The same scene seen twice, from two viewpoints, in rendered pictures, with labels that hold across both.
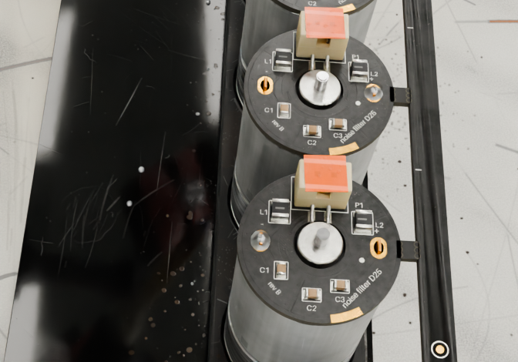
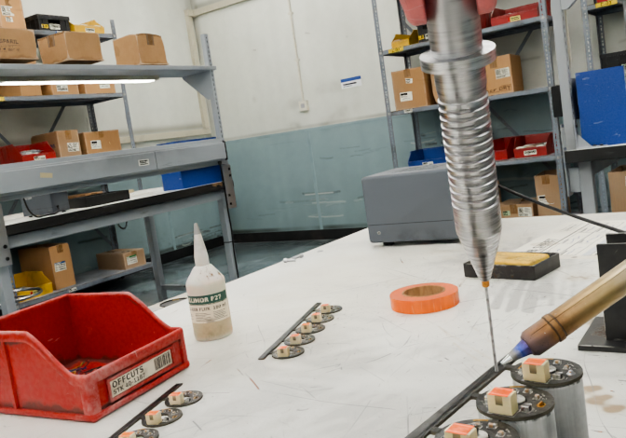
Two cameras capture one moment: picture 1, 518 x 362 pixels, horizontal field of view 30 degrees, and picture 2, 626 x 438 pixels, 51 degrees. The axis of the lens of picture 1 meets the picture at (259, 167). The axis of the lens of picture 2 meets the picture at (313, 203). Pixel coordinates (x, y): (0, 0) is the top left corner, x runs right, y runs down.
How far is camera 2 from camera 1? 0.30 m
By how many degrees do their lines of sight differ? 104
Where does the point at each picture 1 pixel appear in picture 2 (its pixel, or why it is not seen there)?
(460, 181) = not seen: outside the picture
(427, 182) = (487, 376)
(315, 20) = (505, 392)
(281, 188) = (552, 382)
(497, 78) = not seen: outside the picture
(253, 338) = (582, 415)
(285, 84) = (530, 403)
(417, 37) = (450, 407)
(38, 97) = not seen: outside the picture
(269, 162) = (550, 417)
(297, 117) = (531, 395)
